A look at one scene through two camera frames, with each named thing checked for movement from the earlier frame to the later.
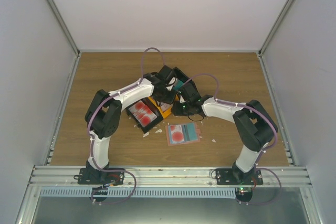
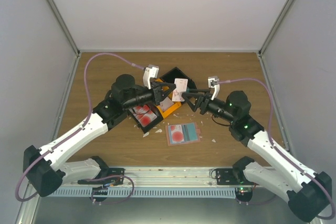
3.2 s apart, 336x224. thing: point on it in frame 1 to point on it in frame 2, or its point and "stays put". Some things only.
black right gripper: [177, 112] to [203, 101]
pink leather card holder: [182, 134] stays put
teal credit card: [191, 131] stays put
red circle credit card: [177, 133] stays put
